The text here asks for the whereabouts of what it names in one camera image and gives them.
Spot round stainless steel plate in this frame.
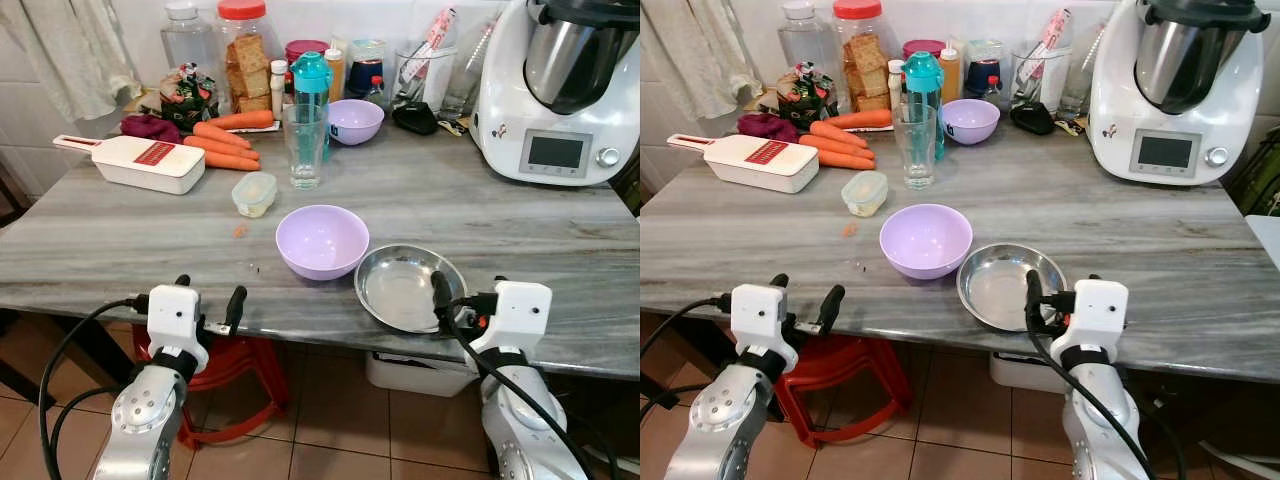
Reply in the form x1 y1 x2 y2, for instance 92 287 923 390
354 244 469 335
957 243 1070 334

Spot red plastic stool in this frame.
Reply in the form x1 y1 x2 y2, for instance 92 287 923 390
774 333 914 452
132 324 292 452

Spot white plastic bin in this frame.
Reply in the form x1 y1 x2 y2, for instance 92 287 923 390
989 349 1073 394
364 349 482 399

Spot large lilac plastic bowl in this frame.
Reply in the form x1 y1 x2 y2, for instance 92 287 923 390
275 205 371 282
879 204 975 281

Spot small clear lidded container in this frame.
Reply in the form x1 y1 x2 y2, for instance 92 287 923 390
841 171 890 218
231 172 279 219

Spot white grater with red blade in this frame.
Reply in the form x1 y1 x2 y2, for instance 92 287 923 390
667 133 821 195
52 134 207 196

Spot orange carrot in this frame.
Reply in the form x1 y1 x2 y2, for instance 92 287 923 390
192 121 254 152
818 150 877 172
205 109 276 132
798 134 878 162
182 135 262 163
203 150 262 172
808 120 870 151
825 108 893 131

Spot maroon cloth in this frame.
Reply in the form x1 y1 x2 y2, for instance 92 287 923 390
120 113 184 144
738 112 802 143

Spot clear drinking glass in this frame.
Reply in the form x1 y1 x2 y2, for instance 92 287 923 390
282 103 330 191
892 103 940 191

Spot white food processor appliance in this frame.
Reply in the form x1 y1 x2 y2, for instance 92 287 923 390
469 0 641 189
1086 0 1272 189

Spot small black pouch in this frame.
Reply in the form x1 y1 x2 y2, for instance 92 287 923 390
1009 101 1057 137
391 101 440 137

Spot colourful snack bag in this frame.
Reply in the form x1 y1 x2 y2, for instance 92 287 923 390
775 61 840 131
158 62 220 132

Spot small lilac plastic bowl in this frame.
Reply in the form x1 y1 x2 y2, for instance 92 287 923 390
327 99 386 147
940 99 1002 147

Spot clear plastic utensil container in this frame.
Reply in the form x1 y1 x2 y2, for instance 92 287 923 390
1010 40 1074 112
393 40 460 112

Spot empty clear glass jar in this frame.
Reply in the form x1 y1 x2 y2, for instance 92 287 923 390
1058 18 1107 117
440 18 497 117

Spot red-lidded cracker jar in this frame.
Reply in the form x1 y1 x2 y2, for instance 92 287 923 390
833 0 892 113
217 0 274 114

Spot teal water bottle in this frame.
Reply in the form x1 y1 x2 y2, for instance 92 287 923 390
290 51 334 161
902 51 946 161

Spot glass jar with blue contents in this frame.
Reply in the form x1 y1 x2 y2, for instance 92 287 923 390
962 39 1006 101
345 39 389 101

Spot clear plastic bottle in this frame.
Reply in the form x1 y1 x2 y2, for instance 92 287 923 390
160 0 220 81
778 0 837 81

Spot hanging grey towel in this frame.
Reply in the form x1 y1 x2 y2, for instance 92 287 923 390
640 0 763 122
0 0 143 123

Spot red and white packet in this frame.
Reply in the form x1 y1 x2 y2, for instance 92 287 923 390
1015 8 1074 83
400 8 459 83

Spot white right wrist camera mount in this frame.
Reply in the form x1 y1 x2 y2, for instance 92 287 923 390
1074 279 1130 348
494 281 554 353

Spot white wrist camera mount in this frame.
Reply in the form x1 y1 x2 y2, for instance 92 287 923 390
147 284 202 353
1074 279 1130 348
494 281 554 353
730 284 788 352

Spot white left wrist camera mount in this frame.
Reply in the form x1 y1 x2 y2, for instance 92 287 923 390
730 284 788 352
147 284 202 353

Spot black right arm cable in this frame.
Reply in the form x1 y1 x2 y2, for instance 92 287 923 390
1024 300 1153 480
443 300 593 480

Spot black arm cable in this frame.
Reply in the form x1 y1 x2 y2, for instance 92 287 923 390
640 295 733 416
37 295 151 480
443 300 593 480
1024 300 1153 480

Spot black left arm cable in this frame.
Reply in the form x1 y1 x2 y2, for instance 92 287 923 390
37 295 151 480
640 295 733 416

